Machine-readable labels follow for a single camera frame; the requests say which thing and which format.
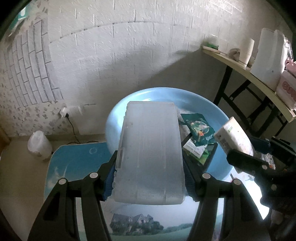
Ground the folding side table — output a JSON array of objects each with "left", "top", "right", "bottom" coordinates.
[{"left": 202, "top": 46, "right": 295, "bottom": 137}]

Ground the paper towel roll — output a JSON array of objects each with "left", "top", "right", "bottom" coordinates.
[{"left": 239, "top": 38, "right": 254, "bottom": 66}]

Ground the clear plastic storage box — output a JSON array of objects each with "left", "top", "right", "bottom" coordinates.
[{"left": 112, "top": 101, "right": 186, "bottom": 205}]

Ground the white tissue pack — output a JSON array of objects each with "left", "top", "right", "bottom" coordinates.
[{"left": 214, "top": 116, "right": 254, "bottom": 156}]

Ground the light blue plastic basin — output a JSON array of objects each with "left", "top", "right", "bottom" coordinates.
[{"left": 105, "top": 87, "right": 233, "bottom": 181}]

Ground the green snack packet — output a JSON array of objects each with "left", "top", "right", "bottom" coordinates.
[{"left": 181, "top": 113, "right": 216, "bottom": 147}]

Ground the pink white bag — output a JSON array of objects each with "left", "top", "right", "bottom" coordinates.
[{"left": 276, "top": 58, "right": 296, "bottom": 110}]

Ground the white appliance on shelf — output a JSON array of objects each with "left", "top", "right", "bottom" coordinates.
[{"left": 250, "top": 28, "right": 287, "bottom": 91}]

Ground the green sponge on shelf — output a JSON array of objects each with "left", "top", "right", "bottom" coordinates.
[{"left": 205, "top": 43, "right": 219, "bottom": 50}]

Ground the green tissue pack on wall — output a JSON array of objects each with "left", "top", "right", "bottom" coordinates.
[{"left": 9, "top": 6, "right": 29, "bottom": 30}]

